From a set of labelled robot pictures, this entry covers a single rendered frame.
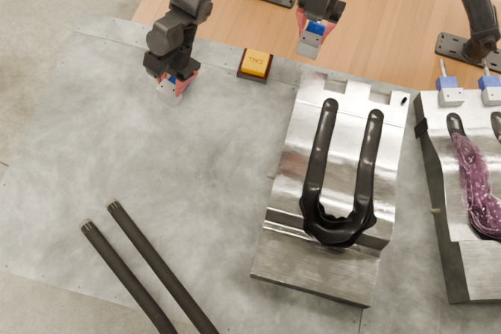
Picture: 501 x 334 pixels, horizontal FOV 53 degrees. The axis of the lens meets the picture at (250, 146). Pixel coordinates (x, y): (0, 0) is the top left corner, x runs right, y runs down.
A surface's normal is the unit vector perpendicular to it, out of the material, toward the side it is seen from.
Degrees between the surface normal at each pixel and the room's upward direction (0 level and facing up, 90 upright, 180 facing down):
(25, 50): 0
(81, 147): 0
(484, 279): 0
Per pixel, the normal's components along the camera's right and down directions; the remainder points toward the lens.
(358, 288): 0.02, -0.37
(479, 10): -0.02, 0.92
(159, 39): -0.49, 0.49
